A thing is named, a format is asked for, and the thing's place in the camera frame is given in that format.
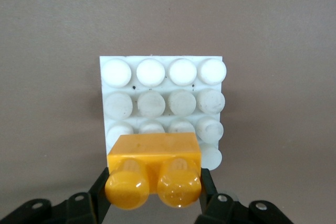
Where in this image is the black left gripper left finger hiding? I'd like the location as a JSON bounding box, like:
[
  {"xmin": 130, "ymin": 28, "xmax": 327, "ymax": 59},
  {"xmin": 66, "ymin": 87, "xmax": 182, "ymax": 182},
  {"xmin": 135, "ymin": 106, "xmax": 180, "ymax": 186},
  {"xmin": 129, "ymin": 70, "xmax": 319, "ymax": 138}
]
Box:
[{"xmin": 61, "ymin": 167, "xmax": 116, "ymax": 224}]

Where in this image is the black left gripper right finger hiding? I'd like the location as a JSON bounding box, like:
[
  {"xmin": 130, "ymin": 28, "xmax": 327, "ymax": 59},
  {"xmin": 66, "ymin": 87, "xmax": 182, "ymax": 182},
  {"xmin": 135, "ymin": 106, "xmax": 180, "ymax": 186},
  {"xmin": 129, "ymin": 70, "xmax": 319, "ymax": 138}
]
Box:
[{"xmin": 195, "ymin": 168, "xmax": 246, "ymax": 224}]

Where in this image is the yellow two-stud block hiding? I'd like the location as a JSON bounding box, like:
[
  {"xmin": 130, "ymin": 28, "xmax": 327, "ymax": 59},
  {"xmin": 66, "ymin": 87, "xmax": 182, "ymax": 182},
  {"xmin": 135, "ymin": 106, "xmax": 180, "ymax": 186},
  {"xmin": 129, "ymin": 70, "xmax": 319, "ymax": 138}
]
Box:
[{"xmin": 104, "ymin": 132, "xmax": 203, "ymax": 210}]

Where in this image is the white studded base plate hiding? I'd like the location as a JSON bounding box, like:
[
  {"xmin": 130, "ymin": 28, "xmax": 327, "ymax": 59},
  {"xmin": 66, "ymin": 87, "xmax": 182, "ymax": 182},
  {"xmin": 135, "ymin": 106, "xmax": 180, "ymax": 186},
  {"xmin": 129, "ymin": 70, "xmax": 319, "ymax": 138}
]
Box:
[{"xmin": 99, "ymin": 55, "xmax": 227, "ymax": 171}]

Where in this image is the brown table cover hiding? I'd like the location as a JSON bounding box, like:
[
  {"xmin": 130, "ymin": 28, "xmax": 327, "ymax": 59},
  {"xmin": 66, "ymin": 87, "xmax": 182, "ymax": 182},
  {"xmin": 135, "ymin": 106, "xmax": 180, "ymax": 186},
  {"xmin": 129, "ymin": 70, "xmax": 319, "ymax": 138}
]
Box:
[{"xmin": 0, "ymin": 0, "xmax": 336, "ymax": 224}]

